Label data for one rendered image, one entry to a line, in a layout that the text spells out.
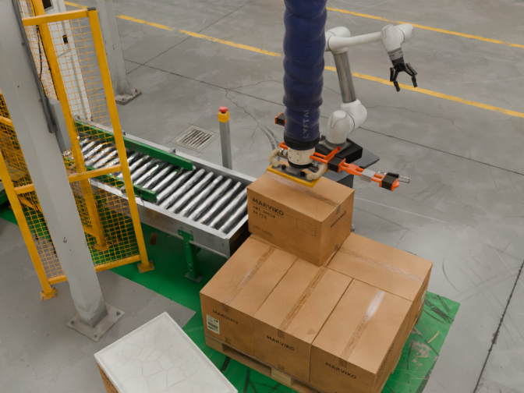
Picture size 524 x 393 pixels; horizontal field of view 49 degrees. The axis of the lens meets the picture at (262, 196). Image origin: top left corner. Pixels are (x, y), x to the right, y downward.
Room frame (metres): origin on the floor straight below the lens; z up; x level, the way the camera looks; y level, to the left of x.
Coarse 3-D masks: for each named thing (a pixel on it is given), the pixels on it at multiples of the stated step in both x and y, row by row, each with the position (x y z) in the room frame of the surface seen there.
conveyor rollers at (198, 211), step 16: (80, 144) 4.23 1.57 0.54; (96, 144) 4.26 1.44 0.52; (112, 144) 4.21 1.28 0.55; (96, 160) 4.00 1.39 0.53; (128, 160) 3.97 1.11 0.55; (144, 160) 3.98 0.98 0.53; (144, 176) 3.73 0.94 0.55; (160, 176) 3.74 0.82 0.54; (208, 176) 3.70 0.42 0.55; (176, 192) 3.51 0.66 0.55; (192, 192) 3.51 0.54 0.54; (208, 192) 3.52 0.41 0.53; (176, 208) 3.33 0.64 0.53; (192, 208) 3.34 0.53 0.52; (240, 208) 3.29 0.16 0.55; (224, 224) 3.12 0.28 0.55
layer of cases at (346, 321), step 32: (256, 256) 2.79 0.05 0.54; (288, 256) 2.78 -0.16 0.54; (352, 256) 2.76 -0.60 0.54; (384, 256) 2.75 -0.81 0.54; (416, 256) 2.75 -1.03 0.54; (224, 288) 2.51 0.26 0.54; (256, 288) 2.50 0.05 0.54; (288, 288) 2.49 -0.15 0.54; (320, 288) 2.49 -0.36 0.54; (352, 288) 2.48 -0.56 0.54; (384, 288) 2.47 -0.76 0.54; (416, 288) 2.46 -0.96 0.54; (224, 320) 2.39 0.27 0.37; (256, 320) 2.26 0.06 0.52; (288, 320) 2.23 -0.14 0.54; (320, 320) 2.22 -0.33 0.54; (352, 320) 2.22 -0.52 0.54; (384, 320) 2.21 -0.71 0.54; (256, 352) 2.26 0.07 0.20; (288, 352) 2.14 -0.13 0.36; (320, 352) 2.02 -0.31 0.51; (352, 352) 1.99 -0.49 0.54; (384, 352) 1.98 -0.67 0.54; (320, 384) 2.01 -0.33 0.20; (352, 384) 1.91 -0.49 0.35
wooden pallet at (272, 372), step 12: (420, 312) 2.64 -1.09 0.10; (408, 336) 2.42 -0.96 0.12; (216, 348) 2.43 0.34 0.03; (228, 348) 2.43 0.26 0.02; (240, 360) 2.33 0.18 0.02; (252, 360) 2.33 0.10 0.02; (396, 360) 2.24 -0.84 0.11; (264, 372) 2.23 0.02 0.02; (276, 372) 2.18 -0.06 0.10; (288, 384) 2.13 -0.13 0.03; (300, 384) 2.13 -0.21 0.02
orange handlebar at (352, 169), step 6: (282, 144) 3.09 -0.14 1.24; (312, 156) 2.94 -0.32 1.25; (324, 156) 2.94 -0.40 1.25; (324, 162) 2.88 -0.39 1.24; (342, 168) 2.81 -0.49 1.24; (348, 168) 2.80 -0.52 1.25; (354, 168) 2.79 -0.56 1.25; (360, 168) 2.80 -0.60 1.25; (360, 174) 2.75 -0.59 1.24; (372, 180) 2.70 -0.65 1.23; (378, 180) 2.68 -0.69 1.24; (396, 186) 2.63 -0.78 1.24
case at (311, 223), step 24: (264, 192) 2.98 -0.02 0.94; (288, 192) 2.97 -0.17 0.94; (312, 192) 2.97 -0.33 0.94; (336, 192) 2.96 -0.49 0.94; (264, 216) 2.95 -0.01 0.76; (288, 216) 2.83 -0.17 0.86; (312, 216) 2.72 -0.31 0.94; (336, 216) 2.80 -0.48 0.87; (288, 240) 2.82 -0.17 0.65; (312, 240) 2.71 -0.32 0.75; (336, 240) 2.82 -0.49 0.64
